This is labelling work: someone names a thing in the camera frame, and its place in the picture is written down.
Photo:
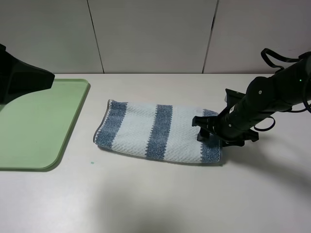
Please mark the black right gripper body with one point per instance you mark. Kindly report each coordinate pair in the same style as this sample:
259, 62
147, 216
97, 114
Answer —
230, 133

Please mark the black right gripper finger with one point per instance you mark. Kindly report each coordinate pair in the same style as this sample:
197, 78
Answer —
205, 136
206, 122

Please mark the blue white striped towel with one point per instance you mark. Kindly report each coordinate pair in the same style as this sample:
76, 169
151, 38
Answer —
156, 132

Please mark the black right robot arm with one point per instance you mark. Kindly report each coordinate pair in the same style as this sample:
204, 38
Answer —
289, 86

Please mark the light green plastic tray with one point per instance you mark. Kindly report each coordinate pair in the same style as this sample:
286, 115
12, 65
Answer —
35, 128

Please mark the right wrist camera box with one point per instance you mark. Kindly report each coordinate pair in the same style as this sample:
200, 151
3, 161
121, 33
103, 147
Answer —
232, 97

